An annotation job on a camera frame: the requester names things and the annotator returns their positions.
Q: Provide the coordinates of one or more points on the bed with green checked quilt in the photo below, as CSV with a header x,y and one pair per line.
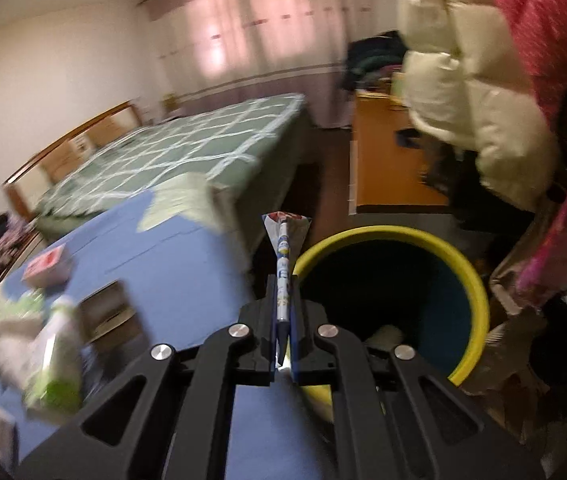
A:
x,y
173,145

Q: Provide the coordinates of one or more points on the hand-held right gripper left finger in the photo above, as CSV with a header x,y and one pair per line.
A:
x,y
269,330

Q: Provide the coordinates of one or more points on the dark floral cloth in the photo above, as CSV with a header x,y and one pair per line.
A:
x,y
3,255

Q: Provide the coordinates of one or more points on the pink floral bag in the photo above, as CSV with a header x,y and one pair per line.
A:
x,y
558,245

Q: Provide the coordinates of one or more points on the black rectangular tray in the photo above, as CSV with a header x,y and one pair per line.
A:
x,y
108,310

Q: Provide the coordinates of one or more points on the yellow rimmed dark bin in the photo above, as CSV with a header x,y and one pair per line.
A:
x,y
388,285

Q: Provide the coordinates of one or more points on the pink white curtain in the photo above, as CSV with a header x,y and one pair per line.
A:
x,y
263,35

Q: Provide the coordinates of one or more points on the red dotted padded cloth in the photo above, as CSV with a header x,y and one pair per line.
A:
x,y
548,25

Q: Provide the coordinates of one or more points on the beige bag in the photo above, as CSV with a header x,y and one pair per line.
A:
x,y
513,265

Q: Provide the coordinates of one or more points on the cream puffer jacket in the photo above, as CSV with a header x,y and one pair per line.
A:
x,y
488,110

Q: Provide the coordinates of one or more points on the yellowish flat packet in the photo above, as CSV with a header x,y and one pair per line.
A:
x,y
1,432

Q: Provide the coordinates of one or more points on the red white small box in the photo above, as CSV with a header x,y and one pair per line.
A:
x,y
46,266

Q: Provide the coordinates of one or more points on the wooden desk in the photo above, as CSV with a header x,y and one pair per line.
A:
x,y
388,175

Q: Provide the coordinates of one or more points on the green white small box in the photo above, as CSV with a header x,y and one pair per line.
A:
x,y
397,87

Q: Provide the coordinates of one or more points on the pile of dark clothes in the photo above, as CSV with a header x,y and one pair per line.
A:
x,y
373,57

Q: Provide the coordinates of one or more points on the green white drink carton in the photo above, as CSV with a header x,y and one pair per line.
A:
x,y
48,360

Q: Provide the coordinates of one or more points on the blue white snack wrapper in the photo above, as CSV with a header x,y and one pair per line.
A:
x,y
283,255

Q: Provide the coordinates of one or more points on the cardboard box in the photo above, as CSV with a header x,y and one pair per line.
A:
x,y
172,105

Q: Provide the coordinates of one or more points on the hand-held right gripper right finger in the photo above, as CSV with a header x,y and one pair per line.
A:
x,y
299,340

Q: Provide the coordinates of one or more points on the blue tablecloth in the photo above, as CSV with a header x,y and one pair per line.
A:
x,y
163,260

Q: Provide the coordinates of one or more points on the wooden headboard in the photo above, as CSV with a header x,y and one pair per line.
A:
x,y
63,142

